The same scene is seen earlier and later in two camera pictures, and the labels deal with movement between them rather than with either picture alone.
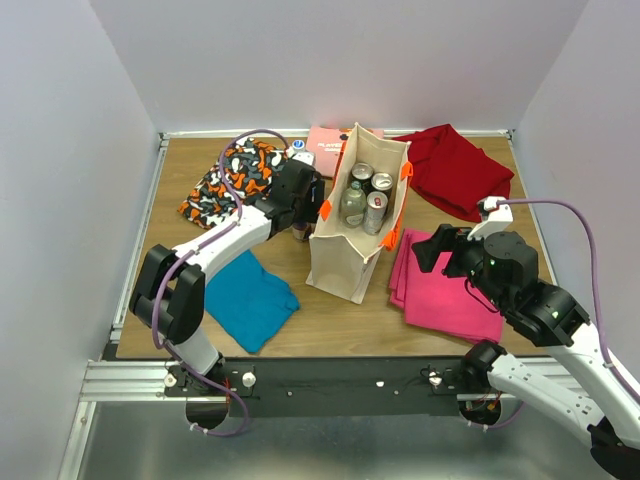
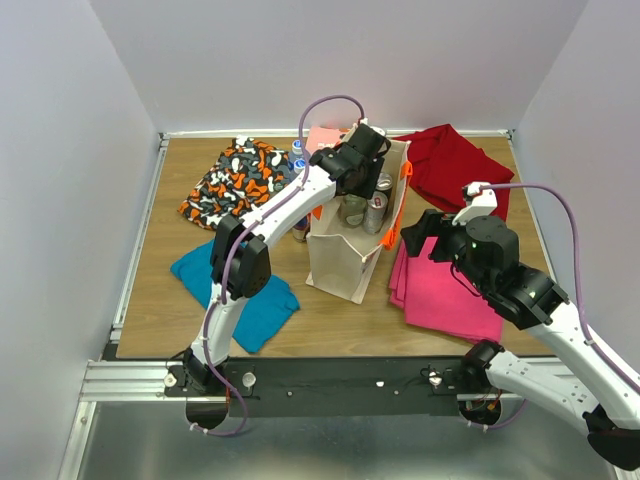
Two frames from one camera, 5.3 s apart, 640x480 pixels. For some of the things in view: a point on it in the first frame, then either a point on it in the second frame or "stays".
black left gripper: (313, 208) -> (366, 188)
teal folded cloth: (250, 302) stays
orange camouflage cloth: (248, 169) stays
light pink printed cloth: (325, 144) stays
